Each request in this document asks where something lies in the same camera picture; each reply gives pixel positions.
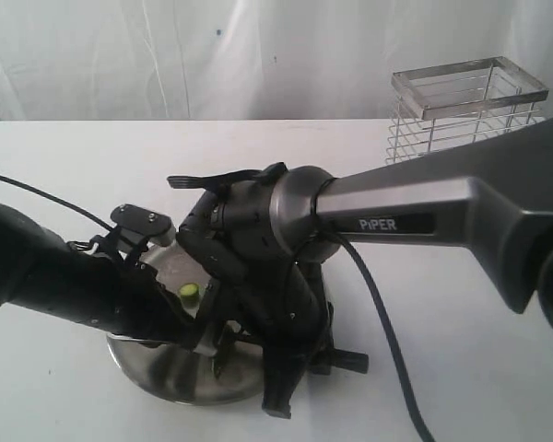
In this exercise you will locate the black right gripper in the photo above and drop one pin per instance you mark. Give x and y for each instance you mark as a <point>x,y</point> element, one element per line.
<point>282,304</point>

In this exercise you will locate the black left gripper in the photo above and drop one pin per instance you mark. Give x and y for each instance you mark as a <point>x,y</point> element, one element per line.
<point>143,309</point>

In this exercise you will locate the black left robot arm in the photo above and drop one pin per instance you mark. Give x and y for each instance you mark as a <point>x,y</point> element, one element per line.
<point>41,272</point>

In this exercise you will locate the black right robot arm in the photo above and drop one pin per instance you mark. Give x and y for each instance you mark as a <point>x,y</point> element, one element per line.
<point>262,232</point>

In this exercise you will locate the round cut cucumber slice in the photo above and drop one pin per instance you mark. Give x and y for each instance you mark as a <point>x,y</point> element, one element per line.
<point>189,295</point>

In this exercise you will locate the round steel plate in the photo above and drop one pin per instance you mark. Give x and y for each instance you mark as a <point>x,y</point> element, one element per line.
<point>171,373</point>

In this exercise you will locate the white backdrop curtain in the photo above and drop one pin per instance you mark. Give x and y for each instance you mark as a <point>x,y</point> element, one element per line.
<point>242,60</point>

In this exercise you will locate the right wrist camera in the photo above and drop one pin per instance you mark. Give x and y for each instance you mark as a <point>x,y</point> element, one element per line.
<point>215,324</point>

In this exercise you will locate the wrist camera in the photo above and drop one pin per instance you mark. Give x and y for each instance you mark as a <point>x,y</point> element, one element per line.
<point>215,324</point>
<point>134,228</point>

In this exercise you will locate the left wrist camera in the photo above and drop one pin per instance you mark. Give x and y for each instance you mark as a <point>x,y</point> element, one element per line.
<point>134,228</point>

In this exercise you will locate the wire metal basket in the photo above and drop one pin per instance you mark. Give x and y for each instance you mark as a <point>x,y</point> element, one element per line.
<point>448,105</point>

